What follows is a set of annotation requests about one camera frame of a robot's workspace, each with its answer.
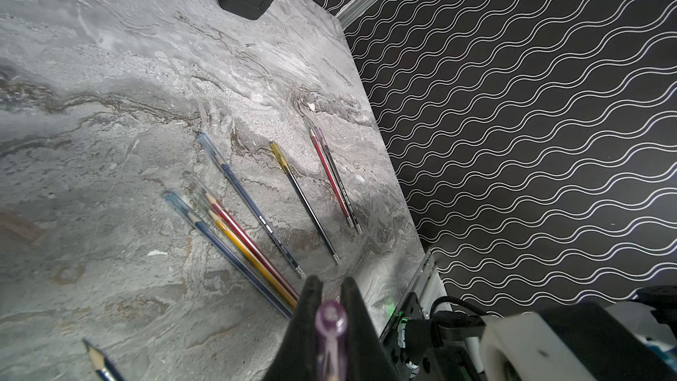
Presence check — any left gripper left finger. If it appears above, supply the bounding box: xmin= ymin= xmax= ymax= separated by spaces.
xmin=264 ymin=275 xmax=323 ymax=380

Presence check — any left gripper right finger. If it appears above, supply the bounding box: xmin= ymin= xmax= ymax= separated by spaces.
xmin=340 ymin=277 xmax=398 ymax=380

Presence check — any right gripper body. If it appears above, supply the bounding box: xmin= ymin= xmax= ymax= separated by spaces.
xmin=380 ymin=292 xmax=487 ymax=380

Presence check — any purple transparent pencil cap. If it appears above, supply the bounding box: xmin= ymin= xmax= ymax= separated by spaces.
xmin=315 ymin=300 xmax=348 ymax=380

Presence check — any light blue capped pencil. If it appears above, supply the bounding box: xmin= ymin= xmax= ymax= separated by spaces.
xmin=162 ymin=190 xmax=293 ymax=319

